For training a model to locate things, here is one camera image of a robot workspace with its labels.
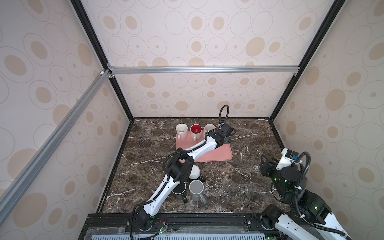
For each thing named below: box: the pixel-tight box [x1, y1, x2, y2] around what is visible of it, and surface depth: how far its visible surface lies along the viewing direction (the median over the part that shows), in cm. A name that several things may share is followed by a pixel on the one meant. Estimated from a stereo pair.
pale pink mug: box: [175, 122, 188, 140], surface depth 102 cm
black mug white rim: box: [171, 181, 188, 203], surface depth 76 cm
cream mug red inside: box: [190, 123, 203, 141], surface depth 105 cm
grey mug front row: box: [189, 179, 206, 204], surface depth 76 cm
